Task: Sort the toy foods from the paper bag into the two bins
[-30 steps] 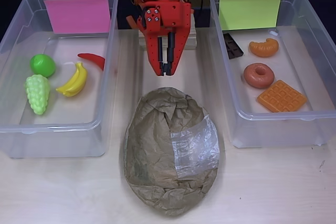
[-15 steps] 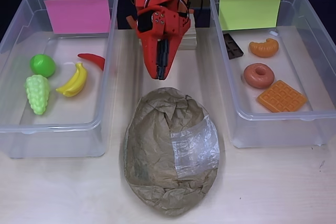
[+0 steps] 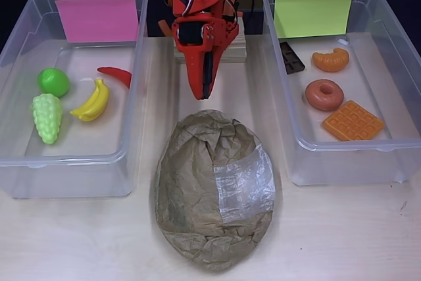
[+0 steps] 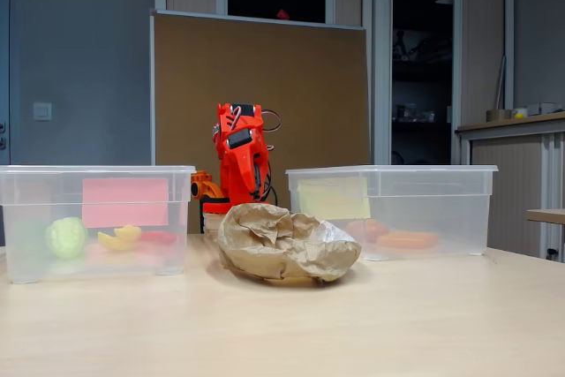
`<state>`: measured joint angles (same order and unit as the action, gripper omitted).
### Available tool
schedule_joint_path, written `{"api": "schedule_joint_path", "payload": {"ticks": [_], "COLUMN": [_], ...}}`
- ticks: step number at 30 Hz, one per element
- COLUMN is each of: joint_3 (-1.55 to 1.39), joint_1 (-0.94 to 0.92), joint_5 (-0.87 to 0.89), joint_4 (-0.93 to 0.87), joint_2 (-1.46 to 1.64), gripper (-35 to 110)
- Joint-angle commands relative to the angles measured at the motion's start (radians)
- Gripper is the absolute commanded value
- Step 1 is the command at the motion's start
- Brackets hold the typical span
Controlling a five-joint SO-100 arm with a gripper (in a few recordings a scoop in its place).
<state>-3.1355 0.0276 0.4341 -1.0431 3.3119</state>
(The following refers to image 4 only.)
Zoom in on yellow paper label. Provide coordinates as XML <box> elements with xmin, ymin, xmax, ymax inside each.
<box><xmin>298</xmin><ymin>177</ymin><xmax>371</xmax><ymax>221</ymax></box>

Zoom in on pink paper label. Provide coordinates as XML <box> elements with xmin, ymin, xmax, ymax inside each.
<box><xmin>81</xmin><ymin>177</ymin><xmax>170</xmax><ymax>229</ymax></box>

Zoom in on black power cable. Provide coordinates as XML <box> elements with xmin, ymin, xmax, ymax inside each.
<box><xmin>264</xmin><ymin>164</ymin><xmax>279</xmax><ymax>207</ymax></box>

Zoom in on grey cabinet with wooden top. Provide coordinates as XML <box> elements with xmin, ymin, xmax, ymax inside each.
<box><xmin>455</xmin><ymin>111</ymin><xmax>565</xmax><ymax>263</ymax></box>

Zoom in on red toy chili pepper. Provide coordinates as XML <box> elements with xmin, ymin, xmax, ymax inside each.
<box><xmin>139</xmin><ymin>230</ymin><xmax>178</xmax><ymax>245</ymax></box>

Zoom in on yellow toy bananas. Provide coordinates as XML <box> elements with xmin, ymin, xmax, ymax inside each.
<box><xmin>96</xmin><ymin>224</ymin><xmax>143</xmax><ymax>252</ymax></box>

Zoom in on crumpled brown paper bag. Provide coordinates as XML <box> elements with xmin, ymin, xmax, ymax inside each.
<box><xmin>215</xmin><ymin>202</ymin><xmax>362</xmax><ymax>283</ymax></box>

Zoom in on white box on cabinet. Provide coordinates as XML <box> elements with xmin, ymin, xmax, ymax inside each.
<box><xmin>527</xmin><ymin>102</ymin><xmax>564</xmax><ymax>116</ymax></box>

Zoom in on small wooden side table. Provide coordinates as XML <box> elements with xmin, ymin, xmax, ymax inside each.
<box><xmin>525</xmin><ymin>207</ymin><xmax>565</xmax><ymax>225</ymax></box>

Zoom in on orange toy croissant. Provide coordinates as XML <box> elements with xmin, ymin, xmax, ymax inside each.
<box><xmin>345</xmin><ymin>217</ymin><xmax>383</xmax><ymax>241</ymax></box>

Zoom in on brown cork board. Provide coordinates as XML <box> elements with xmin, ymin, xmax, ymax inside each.
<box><xmin>149</xmin><ymin>9</ymin><xmax>371</xmax><ymax>235</ymax></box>

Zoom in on clear plastic bin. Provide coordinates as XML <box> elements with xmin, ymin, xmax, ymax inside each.
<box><xmin>0</xmin><ymin>164</ymin><xmax>197</xmax><ymax>284</ymax></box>
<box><xmin>285</xmin><ymin>164</ymin><xmax>499</xmax><ymax>262</ymax></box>

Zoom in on wooden base block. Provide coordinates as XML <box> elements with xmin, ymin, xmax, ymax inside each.
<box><xmin>202</xmin><ymin>212</ymin><xmax>231</xmax><ymax>235</ymax></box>

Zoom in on pale green toy grapes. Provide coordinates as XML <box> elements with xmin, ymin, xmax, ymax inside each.
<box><xmin>44</xmin><ymin>216</ymin><xmax>88</xmax><ymax>260</ymax></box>

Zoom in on orange plastic clamp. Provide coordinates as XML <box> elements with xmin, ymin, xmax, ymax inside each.
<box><xmin>190</xmin><ymin>170</ymin><xmax>226</xmax><ymax>201</ymax></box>

